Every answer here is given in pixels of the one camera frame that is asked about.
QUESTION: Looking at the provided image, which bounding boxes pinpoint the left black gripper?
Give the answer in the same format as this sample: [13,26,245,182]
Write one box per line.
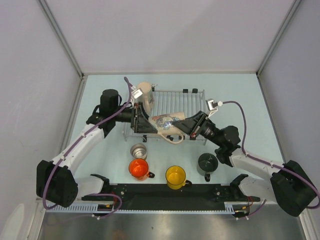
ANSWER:
[112,102,157,134]

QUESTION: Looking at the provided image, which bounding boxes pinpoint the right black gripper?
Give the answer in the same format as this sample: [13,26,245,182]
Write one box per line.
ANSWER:
[172,110,224,147]

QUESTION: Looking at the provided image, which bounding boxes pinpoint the beige mug blue print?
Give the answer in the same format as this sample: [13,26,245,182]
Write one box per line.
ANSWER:
[148,112,186,145]

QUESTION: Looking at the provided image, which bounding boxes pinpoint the metal wire dish rack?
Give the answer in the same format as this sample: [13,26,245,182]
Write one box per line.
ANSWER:
[122,84,206,143]

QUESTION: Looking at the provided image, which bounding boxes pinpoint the beige mug coral print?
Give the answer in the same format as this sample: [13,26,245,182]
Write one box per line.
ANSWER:
[137,82,155,115]

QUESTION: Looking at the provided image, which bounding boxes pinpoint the yellow mug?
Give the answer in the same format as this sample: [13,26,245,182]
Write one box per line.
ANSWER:
[165,165,192,190]

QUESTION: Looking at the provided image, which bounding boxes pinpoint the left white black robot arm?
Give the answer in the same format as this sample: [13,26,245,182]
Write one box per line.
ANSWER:
[36,88,158,210]

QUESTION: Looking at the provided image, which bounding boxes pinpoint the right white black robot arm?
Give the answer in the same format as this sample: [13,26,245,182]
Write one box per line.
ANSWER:
[173,111,320,217]

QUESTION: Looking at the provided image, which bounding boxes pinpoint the small steel cup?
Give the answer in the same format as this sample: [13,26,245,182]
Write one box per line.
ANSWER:
[130,143,148,160]

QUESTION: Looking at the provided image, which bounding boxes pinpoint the dark green mug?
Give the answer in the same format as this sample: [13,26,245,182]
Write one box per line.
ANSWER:
[196,153,219,182]

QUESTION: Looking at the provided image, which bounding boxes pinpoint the orange mug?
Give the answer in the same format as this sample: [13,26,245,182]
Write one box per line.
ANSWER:
[128,158,155,181]

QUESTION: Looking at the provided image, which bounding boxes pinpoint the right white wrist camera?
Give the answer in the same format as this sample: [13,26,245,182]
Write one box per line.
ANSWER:
[205,98,223,118]

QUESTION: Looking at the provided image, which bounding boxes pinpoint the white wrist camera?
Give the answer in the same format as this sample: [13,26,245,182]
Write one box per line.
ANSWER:
[130,88,143,103]
[205,98,223,118]

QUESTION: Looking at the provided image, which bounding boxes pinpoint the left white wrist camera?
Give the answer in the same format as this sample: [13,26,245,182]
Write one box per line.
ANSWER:
[130,88,143,103]

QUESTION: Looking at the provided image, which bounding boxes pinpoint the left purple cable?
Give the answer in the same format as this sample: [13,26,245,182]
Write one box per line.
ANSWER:
[42,76,137,222]

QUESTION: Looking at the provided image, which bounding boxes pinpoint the purple cable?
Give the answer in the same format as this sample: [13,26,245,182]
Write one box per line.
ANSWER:
[42,76,137,222]
[217,100,320,221]

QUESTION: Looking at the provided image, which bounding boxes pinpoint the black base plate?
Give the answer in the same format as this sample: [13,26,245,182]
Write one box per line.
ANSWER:
[81,183,261,212]

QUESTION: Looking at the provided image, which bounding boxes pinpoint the grey slotted cable duct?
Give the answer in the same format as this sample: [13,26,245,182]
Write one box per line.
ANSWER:
[46,202,237,215]

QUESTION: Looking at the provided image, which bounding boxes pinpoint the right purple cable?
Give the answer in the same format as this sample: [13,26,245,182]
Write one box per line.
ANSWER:
[217,100,320,221]

